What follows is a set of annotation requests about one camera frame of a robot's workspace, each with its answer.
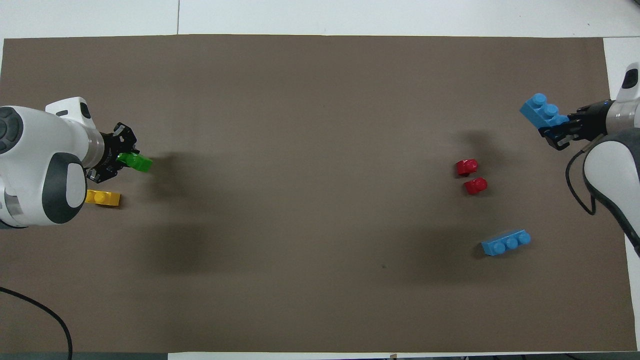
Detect black loose cable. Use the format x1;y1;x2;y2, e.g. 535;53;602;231
0;286;74;360

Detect blue three-stud toy block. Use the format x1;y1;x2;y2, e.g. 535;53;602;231
519;93;570;130
480;229;532;257

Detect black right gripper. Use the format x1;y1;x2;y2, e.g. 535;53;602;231
538;101;609;151

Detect yellow two-stud toy block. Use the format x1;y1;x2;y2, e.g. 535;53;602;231
84;189;122;208

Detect green two-stud toy block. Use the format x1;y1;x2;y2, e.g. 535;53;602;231
117;151;154;175

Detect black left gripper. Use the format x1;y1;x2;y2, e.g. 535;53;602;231
85;122;139;184

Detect brown table mat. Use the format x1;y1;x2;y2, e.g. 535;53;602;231
0;34;640;354

